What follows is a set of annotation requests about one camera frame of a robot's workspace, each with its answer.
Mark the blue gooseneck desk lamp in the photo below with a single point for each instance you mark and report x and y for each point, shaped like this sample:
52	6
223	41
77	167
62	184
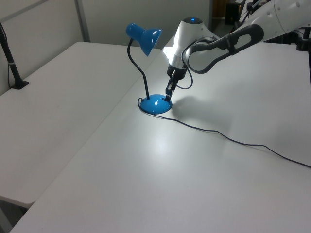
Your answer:
155	104

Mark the black clamped camera stand pole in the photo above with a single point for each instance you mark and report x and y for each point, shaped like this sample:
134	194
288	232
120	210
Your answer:
13	68

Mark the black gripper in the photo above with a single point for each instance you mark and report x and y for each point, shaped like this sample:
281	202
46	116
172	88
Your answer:
177	72

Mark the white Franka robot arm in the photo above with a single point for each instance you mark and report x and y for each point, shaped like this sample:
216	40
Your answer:
243	38

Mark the grey metal partition post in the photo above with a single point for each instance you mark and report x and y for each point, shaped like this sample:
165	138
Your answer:
82	21

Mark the black clamped stand with knob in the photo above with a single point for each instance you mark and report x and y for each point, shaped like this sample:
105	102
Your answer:
302	43

